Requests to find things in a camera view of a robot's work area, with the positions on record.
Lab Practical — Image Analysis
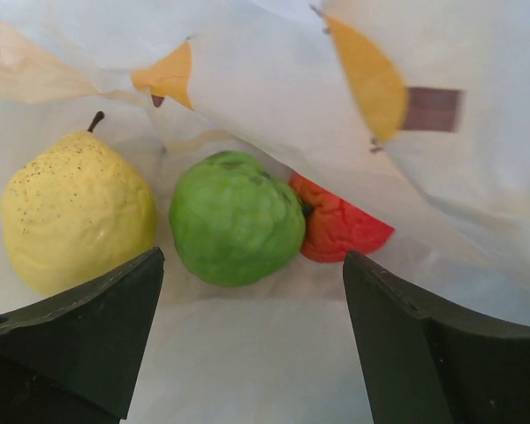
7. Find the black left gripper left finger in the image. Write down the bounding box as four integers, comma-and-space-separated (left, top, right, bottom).
0, 247, 164, 420

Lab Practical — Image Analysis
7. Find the green fake guava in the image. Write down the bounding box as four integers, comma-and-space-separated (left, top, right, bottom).
169, 150, 306, 287

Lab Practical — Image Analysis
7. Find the red fake fruit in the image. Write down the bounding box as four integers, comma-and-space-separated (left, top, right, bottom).
289, 173, 395, 263

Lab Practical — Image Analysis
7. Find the yellow fake fruit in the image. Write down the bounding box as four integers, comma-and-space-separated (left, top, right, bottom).
0, 111, 156, 296

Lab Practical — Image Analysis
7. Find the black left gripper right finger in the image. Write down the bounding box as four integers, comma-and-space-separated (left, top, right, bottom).
343, 252, 530, 424

